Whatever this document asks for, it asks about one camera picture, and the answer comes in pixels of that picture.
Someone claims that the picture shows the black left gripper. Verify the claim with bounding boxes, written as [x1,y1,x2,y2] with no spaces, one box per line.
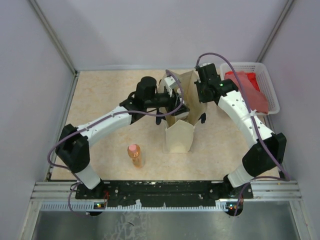
[145,86,190,116]

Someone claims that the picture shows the orange bottle pink cap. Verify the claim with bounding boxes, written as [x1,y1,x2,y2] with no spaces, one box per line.
[127,144,144,168]

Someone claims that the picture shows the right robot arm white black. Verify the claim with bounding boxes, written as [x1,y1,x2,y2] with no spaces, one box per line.
[195,63,287,198]

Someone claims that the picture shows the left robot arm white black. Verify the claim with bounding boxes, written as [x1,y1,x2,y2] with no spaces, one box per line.
[53,71,184,199]

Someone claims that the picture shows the red and pink cloths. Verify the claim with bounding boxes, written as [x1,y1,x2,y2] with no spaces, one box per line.
[236,71,269,114]

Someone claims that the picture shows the white perforated plastic basket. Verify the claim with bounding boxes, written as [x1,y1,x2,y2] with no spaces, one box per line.
[230,62,280,115]

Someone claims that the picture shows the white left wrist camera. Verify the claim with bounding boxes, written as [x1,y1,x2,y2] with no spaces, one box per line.
[163,76,178,97]

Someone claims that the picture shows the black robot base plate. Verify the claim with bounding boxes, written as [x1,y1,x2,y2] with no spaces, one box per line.
[75,180,254,215]

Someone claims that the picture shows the aluminium frame rail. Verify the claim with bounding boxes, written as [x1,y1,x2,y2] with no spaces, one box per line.
[31,180,302,216]

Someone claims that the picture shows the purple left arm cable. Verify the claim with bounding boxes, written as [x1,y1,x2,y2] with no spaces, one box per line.
[47,69,186,218]

